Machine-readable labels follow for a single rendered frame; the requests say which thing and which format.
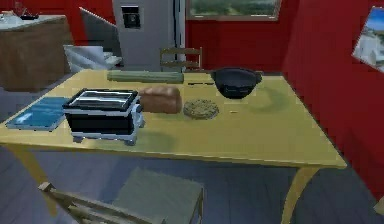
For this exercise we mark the dark wooden chair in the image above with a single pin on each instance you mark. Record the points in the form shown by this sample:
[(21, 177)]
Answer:
[(181, 59)]

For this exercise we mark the black pan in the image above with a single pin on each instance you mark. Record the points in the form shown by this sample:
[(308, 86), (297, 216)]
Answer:
[(236, 82)]

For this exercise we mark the black and silver toaster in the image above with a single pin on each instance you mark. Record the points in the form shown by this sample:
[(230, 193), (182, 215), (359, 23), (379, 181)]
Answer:
[(103, 115)]

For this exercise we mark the brown bread loaf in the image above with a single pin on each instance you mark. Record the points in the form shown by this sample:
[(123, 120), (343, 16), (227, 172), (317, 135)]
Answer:
[(160, 99)]

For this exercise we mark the long green cucumber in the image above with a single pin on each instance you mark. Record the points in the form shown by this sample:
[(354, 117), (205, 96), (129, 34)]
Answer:
[(145, 76)]

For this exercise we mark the yellow wooden table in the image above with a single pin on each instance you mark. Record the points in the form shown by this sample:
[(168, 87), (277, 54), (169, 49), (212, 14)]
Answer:
[(260, 133)]

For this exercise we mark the grey fridge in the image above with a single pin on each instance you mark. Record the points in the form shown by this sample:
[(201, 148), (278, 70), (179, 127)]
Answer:
[(146, 30)]

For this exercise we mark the round tan pastry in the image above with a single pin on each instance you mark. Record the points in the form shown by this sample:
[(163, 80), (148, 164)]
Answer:
[(201, 108)]

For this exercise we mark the framed blue and white picture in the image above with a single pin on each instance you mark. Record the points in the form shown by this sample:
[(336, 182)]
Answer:
[(370, 40)]

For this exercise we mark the black dish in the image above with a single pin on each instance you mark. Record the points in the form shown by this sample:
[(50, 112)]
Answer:
[(28, 16)]

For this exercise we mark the wooden chair with grey seat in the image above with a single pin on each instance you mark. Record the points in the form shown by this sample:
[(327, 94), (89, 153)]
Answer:
[(156, 196)]

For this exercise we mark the blue book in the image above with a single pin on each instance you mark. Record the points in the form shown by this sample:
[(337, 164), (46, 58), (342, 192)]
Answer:
[(39, 114)]

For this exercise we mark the brown kitchen counter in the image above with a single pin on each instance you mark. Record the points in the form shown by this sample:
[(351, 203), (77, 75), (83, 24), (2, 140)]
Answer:
[(31, 53)]

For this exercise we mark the window with green view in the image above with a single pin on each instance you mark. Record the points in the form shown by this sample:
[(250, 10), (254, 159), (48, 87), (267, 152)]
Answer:
[(233, 8)]

